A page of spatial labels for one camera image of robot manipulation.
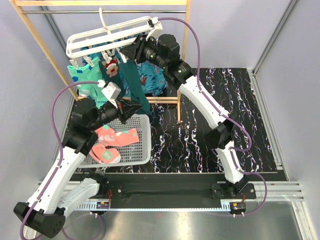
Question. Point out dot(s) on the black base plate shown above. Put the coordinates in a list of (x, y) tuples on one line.
[(161, 191)]

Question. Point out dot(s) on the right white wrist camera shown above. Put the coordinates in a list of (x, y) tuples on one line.
[(155, 28)]

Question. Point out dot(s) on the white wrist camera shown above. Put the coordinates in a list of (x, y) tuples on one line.
[(155, 28), (110, 90)]

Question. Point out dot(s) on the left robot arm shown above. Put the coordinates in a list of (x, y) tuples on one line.
[(47, 209)]

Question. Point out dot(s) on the wooden clothes rack frame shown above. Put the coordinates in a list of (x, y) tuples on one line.
[(44, 4)]

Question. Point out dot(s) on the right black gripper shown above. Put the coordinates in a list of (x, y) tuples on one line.
[(135, 52)]

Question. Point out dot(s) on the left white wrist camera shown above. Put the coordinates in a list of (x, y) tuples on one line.
[(110, 90)]

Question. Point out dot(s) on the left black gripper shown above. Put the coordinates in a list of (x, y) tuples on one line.
[(128, 108)]

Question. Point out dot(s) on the white plastic basket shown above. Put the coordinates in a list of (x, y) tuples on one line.
[(133, 154)]

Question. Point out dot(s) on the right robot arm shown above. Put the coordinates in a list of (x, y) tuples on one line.
[(164, 52)]

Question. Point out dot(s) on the green reindeer sock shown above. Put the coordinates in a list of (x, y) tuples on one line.
[(110, 73)]

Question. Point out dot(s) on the blue shark print shorts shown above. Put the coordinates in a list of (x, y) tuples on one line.
[(151, 77)]

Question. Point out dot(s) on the pink sock front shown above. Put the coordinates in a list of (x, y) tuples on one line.
[(110, 138)]

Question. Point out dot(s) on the metal rack rod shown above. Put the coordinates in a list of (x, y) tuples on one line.
[(103, 11)]

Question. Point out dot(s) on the mint sock outer left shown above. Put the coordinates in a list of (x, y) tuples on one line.
[(82, 74)]

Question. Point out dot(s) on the pink sock end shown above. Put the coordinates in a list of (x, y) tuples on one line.
[(104, 155)]

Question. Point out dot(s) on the plain dark green sock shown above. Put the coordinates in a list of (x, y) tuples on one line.
[(131, 74)]

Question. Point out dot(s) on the white plastic clip hanger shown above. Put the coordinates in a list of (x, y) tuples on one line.
[(108, 37)]

